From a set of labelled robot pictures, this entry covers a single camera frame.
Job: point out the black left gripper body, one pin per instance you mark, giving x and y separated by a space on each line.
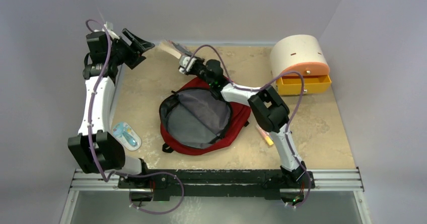
120 52

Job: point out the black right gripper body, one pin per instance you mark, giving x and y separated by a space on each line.
200 71

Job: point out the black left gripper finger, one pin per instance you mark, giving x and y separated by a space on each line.
138 45
133 59

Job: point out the floral dark cover book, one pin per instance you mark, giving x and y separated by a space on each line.
175 49

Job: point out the red student backpack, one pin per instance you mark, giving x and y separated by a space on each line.
194 123

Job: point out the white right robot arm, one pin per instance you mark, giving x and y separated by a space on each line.
268 108

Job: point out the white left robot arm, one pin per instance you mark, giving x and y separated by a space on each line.
95 149

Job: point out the white blue oval case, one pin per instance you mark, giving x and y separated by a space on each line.
125 134

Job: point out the cream rounded drawer cabinet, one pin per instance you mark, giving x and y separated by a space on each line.
296 48

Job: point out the yellow marker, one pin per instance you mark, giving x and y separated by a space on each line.
265 136

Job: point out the orange upper drawer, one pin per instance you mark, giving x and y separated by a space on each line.
306 69

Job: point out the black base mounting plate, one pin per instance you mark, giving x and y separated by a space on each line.
271 184

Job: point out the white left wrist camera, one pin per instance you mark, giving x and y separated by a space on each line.
109 27

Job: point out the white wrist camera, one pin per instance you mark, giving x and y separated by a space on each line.
109 27
186 63

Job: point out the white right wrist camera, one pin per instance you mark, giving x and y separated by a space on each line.
186 63

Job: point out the aluminium frame rails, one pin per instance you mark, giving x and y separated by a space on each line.
318 133

